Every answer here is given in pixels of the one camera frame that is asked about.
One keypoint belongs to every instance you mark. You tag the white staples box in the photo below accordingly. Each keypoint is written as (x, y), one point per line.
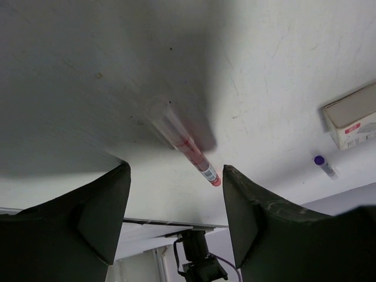
(351, 119)

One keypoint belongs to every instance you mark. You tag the red ink pen refill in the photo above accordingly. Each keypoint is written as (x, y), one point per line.
(162, 116)

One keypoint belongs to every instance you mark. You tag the purple ink pen refill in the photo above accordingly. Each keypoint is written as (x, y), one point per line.
(321, 162)

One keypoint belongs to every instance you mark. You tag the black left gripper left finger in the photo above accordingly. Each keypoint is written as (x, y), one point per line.
(73, 237)

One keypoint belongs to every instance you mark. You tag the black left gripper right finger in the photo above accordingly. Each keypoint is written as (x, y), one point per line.
(274, 239)

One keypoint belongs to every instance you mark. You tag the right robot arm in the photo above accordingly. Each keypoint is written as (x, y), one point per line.
(202, 266)

